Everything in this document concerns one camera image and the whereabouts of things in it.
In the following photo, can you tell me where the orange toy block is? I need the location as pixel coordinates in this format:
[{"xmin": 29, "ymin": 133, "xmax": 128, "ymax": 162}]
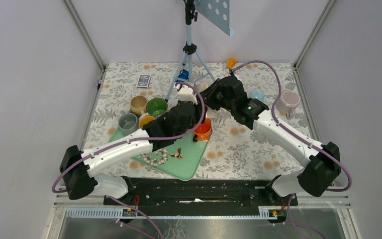
[{"xmin": 226, "ymin": 57, "xmax": 237, "ymax": 69}]

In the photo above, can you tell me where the seahorse pattern mug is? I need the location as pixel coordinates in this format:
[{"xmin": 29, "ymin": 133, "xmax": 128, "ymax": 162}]
[{"xmin": 205, "ymin": 108, "xmax": 218, "ymax": 119}]

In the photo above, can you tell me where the grey blue mug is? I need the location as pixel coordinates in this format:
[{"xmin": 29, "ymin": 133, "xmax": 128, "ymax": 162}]
[{"xmin": 118, "ymin": 113, "xmax": 139, "ymax": 136}]

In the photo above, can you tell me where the light blue faceted mug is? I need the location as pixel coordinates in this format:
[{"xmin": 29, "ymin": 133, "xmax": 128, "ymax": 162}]
[{"xmin": 250, "ymin": 89, "xmax": 265, "ymax": 102}]

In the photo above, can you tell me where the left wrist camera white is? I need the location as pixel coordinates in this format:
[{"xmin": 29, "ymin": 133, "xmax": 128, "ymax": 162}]
[{"xmin": 175, "ymin": 84, "xmax": 197, "ymax": 104}]

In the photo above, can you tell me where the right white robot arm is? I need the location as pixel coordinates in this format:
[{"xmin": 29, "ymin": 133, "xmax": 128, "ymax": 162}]
[{"xmin": 201, "ymin": 76, "xmax": 341, "ymax": 205}]

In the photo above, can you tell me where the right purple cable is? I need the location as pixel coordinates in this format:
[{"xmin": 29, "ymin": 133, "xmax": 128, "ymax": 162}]
[{"xmin": 229, "ymin": 60, "xmax": 353, "ymax": 193}]

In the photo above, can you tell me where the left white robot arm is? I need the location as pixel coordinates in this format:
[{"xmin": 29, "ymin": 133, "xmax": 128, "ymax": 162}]
[{"xmin": 54, "ymin": 102, "xmax": 206, "ymax": 200}]

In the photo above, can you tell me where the lilac mug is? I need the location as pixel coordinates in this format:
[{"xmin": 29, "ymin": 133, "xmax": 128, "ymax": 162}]
[{"xmin": 275, "ymin": 90, "xmax": 301, "ymax": 120}]

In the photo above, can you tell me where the cream mug green inside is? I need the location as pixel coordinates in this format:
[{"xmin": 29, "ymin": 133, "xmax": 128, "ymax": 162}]
[{"xmin": 146, "ymin": 98, "xmax": 168, "ymax": 118}]

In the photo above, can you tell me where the orange mug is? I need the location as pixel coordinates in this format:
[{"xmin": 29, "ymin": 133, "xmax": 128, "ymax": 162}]
[{"xmin": 192, "ymin": 118, "xmax": 212, "ymax": 142}]

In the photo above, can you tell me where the cream ribbed mug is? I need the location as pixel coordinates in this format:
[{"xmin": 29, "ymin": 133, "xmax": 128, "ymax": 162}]
[{"xmin": 197, "ymin": 82, "xmax": 209, "ymax": 92}]

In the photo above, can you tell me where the floral tablecloth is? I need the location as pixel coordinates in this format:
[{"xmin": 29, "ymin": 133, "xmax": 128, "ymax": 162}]
[{"xmin": 83, "ymin": 62, "xmax": 300, "ymax": 180}]

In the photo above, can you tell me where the blue toy car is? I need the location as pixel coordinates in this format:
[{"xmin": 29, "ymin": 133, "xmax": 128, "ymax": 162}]
[{"xmin": 177, "ymin": 69, "xmax": 189, "ymax": 81}]

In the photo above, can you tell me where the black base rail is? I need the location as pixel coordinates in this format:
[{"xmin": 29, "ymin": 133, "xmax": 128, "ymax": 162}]
[{"xmin": 119, "ymin": 177, "xmax": 298, "ymax": 217}]

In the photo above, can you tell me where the blue tripod stand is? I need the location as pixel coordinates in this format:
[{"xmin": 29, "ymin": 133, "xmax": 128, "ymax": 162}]
[{"xmin": 165, "ymin": 0, "xmax": 215, "ymax": 102}]

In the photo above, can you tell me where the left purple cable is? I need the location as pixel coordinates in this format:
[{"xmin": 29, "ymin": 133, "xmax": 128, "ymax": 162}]
[{"xmin": 51, "ymin": 82, "xmax": 206, "ymax": 194}]

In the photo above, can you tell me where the perforated blue calibration plate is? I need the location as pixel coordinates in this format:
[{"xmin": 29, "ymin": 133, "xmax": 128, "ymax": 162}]
[{"xmin": 194, "ymin": 0, "xmax": 234, "ymax": 36}]

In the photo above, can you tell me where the blue butterfly mug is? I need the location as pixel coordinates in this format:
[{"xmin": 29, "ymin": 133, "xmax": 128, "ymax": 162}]
[{"xmin": 139, "ymin": 115, "xmax": 156, "ymax": 128}]

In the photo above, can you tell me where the purple cable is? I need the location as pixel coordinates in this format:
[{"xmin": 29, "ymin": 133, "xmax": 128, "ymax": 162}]
[
  {"xmin": 51, "ymin": 82, "xmax": 206, "ymax": 194},
  {"xmin": 229, "ymin": 60, "xmax": 353, "ymax": 193}
]

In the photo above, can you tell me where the playing card deck box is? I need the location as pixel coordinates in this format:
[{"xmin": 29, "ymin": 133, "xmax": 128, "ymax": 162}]
[{"xmin": 136, "ymin": 74, "xmax": 151, "ymax": 89}]

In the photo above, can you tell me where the beige mug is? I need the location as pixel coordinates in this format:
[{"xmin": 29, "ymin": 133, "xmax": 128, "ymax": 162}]
[{"xmin": 130, "ymin": 96, "xmax": 148, "ymax": 117}]

